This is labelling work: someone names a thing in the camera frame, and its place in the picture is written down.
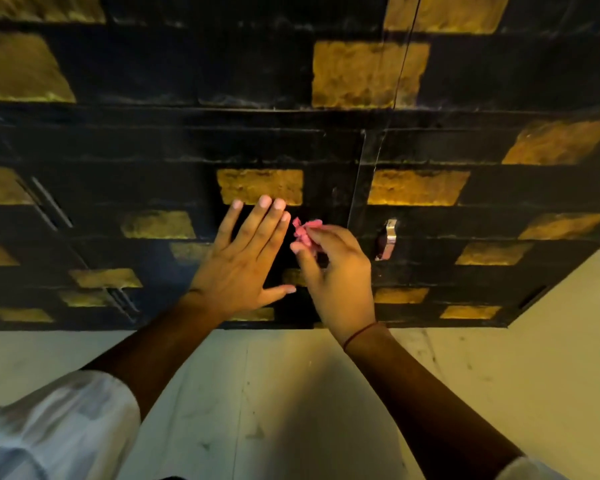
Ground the person's left hand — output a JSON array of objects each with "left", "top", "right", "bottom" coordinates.
[{"left": 187, "top": 195, "right": 298, "bottom": 323}]

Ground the person's right hand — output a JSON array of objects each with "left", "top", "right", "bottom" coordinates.
[{"left": 289, "top": 225, "right": 379, "bottom": 346}]

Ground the pink cloth piece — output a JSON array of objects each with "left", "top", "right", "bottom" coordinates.
[{"left": 292, "top": 218, "right": 326, "bottom": 255}]

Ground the person's left forearm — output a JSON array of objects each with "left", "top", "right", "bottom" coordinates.
[{"left": 80, "top": 290, "right": 227, "bottom": 421}]

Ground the person's right forearm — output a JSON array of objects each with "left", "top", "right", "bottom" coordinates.
[{"left": 342, "top": 323, "right": 527, "bottom": 480}]

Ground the red thread wristband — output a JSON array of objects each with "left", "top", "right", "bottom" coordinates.
[{"left": 342, "top": 322, "right": 382, "bottom": 352}]

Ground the black and gold wardrobe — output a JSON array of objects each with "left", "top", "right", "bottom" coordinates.
[{"left": 0, "top": 0, "right": 600, "bottom": 332}]

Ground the white left shirt sleeve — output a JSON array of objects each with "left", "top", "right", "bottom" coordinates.
[{"left": 0, "top": 370, "right": 142, "bottom": 480}]

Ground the white shirt sleeve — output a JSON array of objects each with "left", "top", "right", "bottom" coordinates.
[
  {"left": 494, "top": 457, "right": 572, "bottom": 480},
  {"left": 0, "top": 370, "right": 142, "bottom": 480}
]

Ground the white right shirt sleeve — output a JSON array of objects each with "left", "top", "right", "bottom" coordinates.
[{"left": 494, "top": 457, "right": 572, "bottom": 480}]

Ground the short silver door handle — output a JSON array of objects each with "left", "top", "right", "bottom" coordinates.
[{"left": 374, "top": 218, "right": 399, "bottom": 262}]

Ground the long silver bar handle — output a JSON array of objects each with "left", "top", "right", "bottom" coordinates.
[
  {"left": 101, "top": 286, "right": 142, "bottom": 324},
  {"left": 16, "top": 176, "right": 74, "bottom": 232}
]

